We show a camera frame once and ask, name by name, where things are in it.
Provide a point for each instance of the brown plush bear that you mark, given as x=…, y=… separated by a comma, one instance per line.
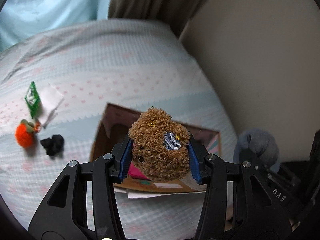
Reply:
x=159, y=148

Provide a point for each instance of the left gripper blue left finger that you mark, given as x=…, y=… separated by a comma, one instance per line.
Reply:
x=122, y=153

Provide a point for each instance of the pink cloth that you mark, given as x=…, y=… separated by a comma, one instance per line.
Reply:
x=135, y=173

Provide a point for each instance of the white tissue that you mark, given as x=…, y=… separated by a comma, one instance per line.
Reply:
x=190, y=182

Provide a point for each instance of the orange pompom toy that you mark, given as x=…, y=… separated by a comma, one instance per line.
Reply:
x=25, y=133

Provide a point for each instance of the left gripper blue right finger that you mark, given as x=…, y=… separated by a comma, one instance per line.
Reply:
x=197, y=154

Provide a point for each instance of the grey sock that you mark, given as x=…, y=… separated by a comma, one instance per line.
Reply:
x=263, y=144

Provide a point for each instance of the open cardboard box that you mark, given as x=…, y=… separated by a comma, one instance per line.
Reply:
x=114, y=127

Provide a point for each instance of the green snack packet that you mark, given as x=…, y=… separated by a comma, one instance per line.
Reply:
x=32, y=99

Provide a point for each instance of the white textured cloth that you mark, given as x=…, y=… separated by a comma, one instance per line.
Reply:
x=51, y=99

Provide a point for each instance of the light blue hanging cloth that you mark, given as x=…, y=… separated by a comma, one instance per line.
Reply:
x=21, y=19

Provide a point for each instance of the checkered light blue bedsheet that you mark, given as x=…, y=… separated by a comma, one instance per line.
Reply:
x=134, y=64

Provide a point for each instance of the brown curtain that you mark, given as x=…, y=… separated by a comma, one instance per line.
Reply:
x=175, y=13

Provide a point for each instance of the black sock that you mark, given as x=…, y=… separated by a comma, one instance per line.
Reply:
x=53, y=145

